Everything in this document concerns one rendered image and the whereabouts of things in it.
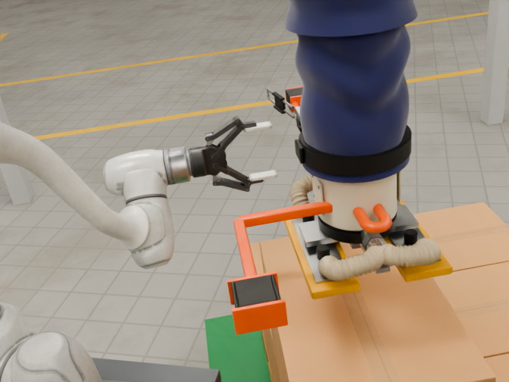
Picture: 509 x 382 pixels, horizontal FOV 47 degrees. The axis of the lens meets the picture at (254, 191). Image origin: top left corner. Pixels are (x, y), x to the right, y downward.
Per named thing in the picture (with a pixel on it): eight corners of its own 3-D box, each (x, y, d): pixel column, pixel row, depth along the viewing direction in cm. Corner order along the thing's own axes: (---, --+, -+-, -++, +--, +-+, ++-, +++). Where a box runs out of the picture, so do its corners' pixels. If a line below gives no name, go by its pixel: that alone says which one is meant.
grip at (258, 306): (288, 325, 94) (285, 301, 91) (235, 335, 93) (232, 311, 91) (279, 293, 101) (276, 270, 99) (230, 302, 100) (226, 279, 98)
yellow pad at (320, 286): (361, 291, 115) (360, 271, 113) (312, 301, 114) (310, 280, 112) (320, 208, 145) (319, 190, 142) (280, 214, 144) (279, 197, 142)
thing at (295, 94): (315, 109, 174) (314, 93, 172) (291, 113, 174) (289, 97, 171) (309, 100, 181) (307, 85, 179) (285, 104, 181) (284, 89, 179)
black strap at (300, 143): (429, 164, 110) (430, 145, 108) (310, 186, 109) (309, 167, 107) (388, 122, 130) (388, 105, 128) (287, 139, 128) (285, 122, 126)
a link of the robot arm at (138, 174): (166, 153, 151) (173, 202, 148) (106, 163, 150) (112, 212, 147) (160, 140, 140) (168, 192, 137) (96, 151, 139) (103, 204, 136)
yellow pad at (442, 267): (453, 274, 116) (454, 254, 114) (404, 283, 116) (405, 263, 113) (393, 195, 146) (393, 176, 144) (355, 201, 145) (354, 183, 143)
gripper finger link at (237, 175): (216, 163, 144) (213, 167, 144) (252, 183, 148) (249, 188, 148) (214, 157, 147) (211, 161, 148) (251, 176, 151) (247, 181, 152)
